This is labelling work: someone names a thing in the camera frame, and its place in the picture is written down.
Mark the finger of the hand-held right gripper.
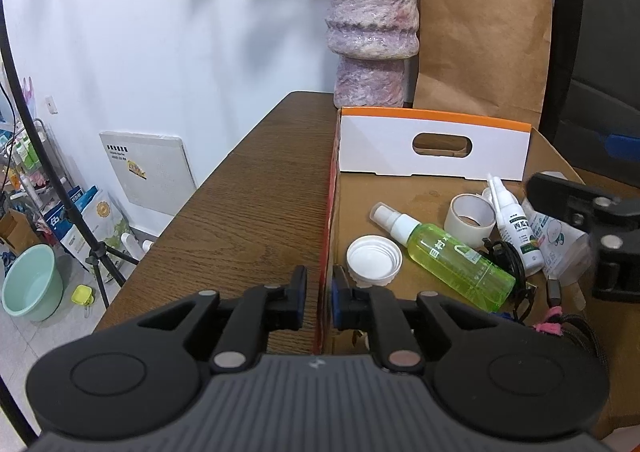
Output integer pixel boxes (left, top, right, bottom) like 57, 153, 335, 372
527, 172, 640, 235
604, 133, 640, 160

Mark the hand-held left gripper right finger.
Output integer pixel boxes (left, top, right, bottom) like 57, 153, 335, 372
330, 266, 493, 375

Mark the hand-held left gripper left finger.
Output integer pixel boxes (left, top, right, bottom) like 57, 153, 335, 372
140, 266, 308, 375

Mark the white tissue packet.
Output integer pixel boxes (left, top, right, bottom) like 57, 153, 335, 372
522, 197, 593, 283

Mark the small white spray bottle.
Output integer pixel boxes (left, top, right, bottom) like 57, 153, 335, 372
482, 173, 544, 276

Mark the black braided cable pink tie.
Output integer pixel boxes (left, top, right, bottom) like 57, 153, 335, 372
532, 278, 603, 360

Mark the thin black cable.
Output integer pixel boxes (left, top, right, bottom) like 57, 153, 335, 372
481, 238, 538, 323

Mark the white tape roll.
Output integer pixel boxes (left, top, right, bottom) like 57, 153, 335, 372
444, 193, 496, 249

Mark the green spray bottle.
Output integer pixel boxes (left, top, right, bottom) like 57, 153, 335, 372
370, 202, 517, 311

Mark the orange and white cardboard box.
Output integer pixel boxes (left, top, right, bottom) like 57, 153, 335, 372
312, 106, 640, 438

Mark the brown paper bag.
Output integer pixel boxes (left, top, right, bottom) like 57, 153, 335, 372
411, 0, 553, 130

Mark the black tripod stand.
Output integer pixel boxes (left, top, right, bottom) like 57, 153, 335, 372
0, 0, 140, 448

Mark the white and green bag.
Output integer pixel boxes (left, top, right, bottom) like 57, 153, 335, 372
62, 189, 135, 283

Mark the blue and white bag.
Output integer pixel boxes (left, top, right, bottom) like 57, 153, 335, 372
42, 187, 98, 257

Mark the green plastic basin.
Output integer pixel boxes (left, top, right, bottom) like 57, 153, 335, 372
1, 244, 64, 323

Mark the purple fuzzy vase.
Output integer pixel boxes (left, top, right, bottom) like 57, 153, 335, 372
325, 0, 421, 108

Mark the metal storage rack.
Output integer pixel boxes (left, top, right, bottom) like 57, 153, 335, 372
0, 117, 66, 253

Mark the white wall panel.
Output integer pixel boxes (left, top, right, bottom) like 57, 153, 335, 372
99, 131, 197, 219

